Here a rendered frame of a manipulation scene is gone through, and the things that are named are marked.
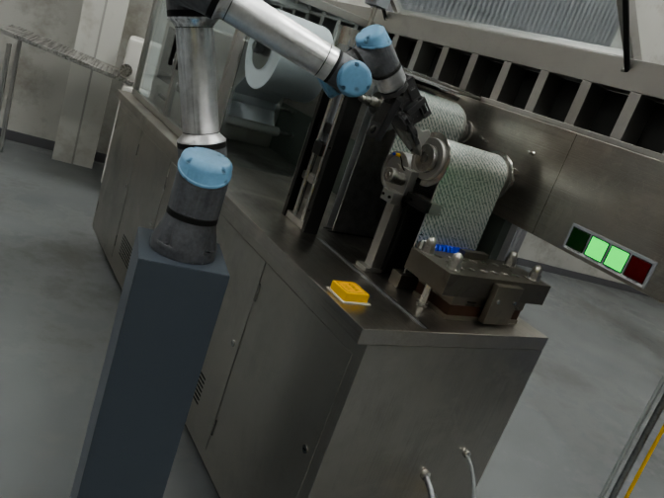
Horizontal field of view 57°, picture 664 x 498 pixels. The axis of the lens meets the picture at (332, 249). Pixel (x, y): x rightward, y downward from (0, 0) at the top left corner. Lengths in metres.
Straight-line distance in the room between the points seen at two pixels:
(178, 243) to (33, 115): 4.24
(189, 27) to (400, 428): 1.08
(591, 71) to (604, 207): 0.38
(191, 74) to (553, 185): 1.01
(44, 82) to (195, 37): 4.09
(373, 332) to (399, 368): 0.15
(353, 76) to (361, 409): 0.76
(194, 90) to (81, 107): 3.79
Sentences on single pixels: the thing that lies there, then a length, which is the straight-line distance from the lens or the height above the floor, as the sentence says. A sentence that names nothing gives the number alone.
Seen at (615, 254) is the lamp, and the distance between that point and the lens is 1.68.
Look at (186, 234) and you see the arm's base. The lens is 1.37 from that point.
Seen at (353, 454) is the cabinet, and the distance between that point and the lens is 1.57.
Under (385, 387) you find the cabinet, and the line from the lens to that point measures 1.49.
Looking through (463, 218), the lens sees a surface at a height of 1.12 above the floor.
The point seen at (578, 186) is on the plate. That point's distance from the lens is 1.77.
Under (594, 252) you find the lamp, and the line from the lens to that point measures 1.71.
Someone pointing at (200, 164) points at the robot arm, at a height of 1.12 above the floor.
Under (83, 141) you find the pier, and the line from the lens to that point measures 5.27.
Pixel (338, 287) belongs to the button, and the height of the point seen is 0.92.
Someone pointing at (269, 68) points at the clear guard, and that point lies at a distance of 2.46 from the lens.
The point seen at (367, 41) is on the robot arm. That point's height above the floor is 1.47.
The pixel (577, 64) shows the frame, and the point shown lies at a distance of 1.88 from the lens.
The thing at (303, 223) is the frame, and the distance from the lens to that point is 1.88.
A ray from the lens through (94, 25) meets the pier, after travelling 5.15.
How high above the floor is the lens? 1.41
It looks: 16 degrees down
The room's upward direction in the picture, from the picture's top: 19 degrees clockwise
